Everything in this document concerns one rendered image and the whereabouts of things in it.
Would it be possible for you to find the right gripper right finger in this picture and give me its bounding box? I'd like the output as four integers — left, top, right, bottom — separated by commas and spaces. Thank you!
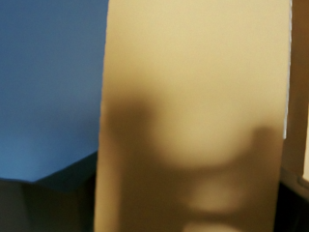
272, 166, 309, 232

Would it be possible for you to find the brown cardboard carton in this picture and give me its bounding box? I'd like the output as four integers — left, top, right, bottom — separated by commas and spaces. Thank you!
281, 0, 309, 180
95, 0, 290, 232

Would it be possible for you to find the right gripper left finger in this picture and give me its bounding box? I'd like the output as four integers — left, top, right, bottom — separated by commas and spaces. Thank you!
0, 151, 98, 232

